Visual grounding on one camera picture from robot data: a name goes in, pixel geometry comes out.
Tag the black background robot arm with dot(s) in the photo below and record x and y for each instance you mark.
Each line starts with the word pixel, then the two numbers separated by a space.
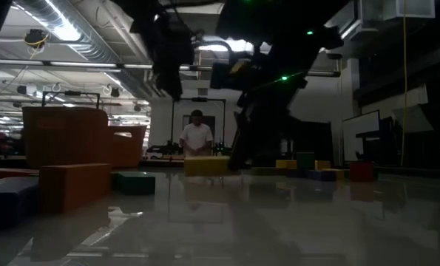
pixel 164 149
pixel 219 149

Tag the green wooden cube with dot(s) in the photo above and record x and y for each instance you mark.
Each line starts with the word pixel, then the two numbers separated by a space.
pixel 305 160

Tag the white ceiling box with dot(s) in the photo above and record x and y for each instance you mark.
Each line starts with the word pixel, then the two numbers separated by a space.
pixel 408 9

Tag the tall black gantry frame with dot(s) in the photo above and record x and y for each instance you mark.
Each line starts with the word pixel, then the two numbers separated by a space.
pixel 198 99

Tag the white slanted panel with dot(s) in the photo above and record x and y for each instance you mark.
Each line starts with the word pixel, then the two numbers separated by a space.
pixel 408 111

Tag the orange plastic bin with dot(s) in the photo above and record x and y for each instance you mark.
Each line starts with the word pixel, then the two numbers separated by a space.
pixel 64 136

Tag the bright ceiling light panel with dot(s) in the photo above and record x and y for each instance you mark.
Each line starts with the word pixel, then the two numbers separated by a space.
pixel 242 45

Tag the purple long wooden block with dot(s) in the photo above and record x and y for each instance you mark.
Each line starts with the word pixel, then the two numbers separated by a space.
pixel 315 176
pixel 5 201

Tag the orange long wooden block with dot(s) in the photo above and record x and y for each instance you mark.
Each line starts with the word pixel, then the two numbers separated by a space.
pixel 75 188

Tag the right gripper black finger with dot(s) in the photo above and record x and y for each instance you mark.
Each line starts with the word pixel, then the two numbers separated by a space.
pixel 246 147

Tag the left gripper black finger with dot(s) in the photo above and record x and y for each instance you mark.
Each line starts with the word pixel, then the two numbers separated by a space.
pixel 175 79

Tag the green long wooden block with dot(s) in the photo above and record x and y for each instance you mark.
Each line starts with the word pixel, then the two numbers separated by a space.
pixel 271 171
pixel 136 184

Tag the person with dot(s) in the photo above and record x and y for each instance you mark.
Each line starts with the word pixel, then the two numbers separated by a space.
pixel 196 136

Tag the red wooden cube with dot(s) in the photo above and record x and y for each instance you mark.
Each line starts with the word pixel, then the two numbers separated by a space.
pixel 361 171

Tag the whiteboard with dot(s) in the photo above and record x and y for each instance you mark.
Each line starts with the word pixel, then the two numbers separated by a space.
pixel 360 136

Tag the background workbench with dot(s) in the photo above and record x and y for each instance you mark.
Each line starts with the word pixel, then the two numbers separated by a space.
pixel 160 159

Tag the grey wall vent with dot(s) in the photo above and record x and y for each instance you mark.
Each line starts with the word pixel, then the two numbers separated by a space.
pixel 202 92

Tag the black upright panel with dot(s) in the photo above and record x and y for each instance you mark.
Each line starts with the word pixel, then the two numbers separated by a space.
pixel 315 140

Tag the silver spiral ceiling duct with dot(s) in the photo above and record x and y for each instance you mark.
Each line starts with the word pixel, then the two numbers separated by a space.
pixel 97 50

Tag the black ceiling camera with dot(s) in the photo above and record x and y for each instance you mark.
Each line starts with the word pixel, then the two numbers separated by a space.
pixel 137 107
pixel 115 92
pixel 21 89

